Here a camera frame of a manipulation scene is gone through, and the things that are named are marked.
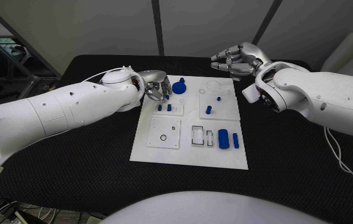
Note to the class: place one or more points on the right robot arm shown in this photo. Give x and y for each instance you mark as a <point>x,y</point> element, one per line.
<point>305,92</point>

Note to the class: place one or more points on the white task board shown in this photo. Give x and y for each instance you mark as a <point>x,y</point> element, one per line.
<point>190,132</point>

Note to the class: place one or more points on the blue gear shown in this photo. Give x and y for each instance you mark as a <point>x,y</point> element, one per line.
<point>179,87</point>

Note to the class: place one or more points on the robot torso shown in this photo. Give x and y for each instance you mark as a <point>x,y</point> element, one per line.
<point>215,208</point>

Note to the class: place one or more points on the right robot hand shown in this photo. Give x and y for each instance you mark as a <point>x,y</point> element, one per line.
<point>243,59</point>

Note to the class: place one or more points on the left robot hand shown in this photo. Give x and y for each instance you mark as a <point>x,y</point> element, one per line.
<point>155,83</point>

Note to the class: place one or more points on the small blue peg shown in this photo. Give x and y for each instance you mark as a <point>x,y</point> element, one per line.
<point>181,80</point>

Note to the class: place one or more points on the tall blue peg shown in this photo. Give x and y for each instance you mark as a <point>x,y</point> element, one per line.
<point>209,109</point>

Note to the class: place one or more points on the thin blue cylinder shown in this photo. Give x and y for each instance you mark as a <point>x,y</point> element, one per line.
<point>235,140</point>

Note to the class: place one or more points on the thick blue cylinder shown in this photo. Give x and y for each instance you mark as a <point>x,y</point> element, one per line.
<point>223,139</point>

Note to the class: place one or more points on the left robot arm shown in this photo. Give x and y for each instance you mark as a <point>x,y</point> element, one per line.
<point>63,105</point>

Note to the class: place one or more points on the blue plug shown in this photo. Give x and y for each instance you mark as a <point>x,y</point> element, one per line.
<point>158,107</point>
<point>168,107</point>
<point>167,97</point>

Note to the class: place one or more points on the metal rack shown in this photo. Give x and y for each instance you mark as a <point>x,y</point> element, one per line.
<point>16,69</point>

